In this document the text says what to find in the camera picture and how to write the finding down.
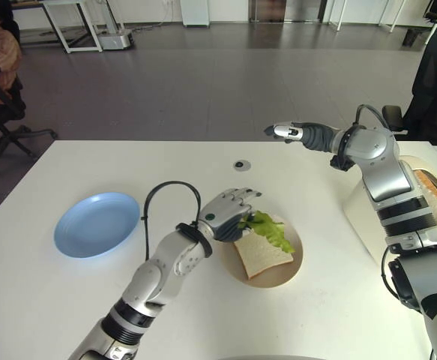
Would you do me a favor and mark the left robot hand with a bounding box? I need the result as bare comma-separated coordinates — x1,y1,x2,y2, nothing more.
198,187,263,243

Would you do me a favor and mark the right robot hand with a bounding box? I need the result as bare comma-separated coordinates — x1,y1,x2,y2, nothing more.
263,121,345,153

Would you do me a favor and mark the green lettuce leaf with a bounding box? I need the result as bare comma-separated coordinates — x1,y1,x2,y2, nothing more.
238,210,296,254

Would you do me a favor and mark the beige plate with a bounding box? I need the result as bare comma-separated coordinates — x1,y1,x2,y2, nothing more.
220,213,304,289

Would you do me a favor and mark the black office chair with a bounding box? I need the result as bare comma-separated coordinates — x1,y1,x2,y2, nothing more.
0,20,58,173
382,22,437,146

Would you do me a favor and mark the blue plate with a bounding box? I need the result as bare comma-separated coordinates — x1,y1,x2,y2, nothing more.
53,192,141,260

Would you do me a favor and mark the white cabinet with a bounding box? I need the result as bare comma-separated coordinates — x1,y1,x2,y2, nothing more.
180,0,210,27

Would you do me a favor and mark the white wheeled stand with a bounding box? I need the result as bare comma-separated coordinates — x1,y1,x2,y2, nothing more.
97,0,135,51

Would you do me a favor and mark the person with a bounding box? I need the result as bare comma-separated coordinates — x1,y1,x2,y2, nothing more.
0,0,23,138

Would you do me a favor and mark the black cable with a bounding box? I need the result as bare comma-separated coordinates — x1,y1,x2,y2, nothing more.
354,103,391,132
140,181,203,261

